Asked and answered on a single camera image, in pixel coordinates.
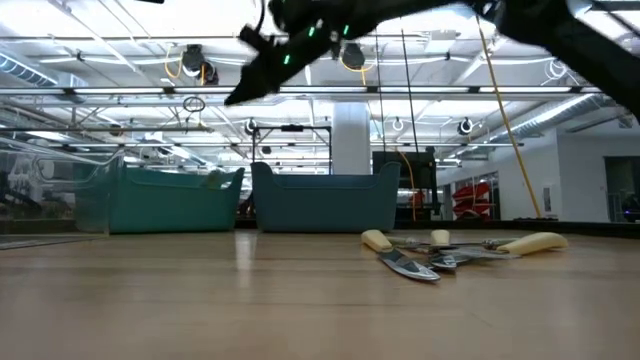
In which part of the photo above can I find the dark doorway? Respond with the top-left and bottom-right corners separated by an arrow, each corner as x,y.
603,156 -> 640,225

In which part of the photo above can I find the black equipment cabinet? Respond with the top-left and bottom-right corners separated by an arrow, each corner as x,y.
371,149 -> 441,224

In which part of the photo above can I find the black coiled cable loop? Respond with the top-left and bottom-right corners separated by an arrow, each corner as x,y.
182,94 -> 207,114

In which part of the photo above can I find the clear plastic bin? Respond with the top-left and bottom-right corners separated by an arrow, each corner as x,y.
0,147 -> 126,237

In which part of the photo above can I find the red storage rack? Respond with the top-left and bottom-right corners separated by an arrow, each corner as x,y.
452,182 -> 494,220

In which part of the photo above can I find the grey horizontal pipe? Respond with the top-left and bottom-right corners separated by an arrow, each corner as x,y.
0,125 -> 215,134

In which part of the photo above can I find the long ceiling light bar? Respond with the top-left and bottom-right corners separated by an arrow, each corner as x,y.
0,85 -> 604,97

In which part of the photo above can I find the yellow hanging cable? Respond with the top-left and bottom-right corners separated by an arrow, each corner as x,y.
475,14 -> 544,219

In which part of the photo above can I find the dark blue plastic bin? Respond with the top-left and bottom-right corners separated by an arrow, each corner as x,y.
249,160 -> 402,234

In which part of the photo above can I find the black ceiling cable reel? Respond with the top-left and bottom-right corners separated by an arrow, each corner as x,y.
164,43 -> 220,86
338,41 -> 377,86

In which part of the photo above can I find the silver ventilation duct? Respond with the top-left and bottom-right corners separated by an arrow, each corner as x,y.
0,49 -> 90,105
487,94 -> 619,147

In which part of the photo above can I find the black hanging cable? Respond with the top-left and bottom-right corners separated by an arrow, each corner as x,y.
375,33 -> 387,152
400,28 -> 420,154

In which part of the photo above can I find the white building column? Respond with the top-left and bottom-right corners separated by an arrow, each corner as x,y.
331,102 -> 372,176

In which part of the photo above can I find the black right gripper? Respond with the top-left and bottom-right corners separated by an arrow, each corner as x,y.
224,0 -> 381,106

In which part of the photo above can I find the black aluminium table frame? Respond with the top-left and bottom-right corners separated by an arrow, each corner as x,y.
0,217 -> 640,239

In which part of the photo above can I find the teal green plastic bin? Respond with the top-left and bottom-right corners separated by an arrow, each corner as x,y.
74,162 -> 246,235

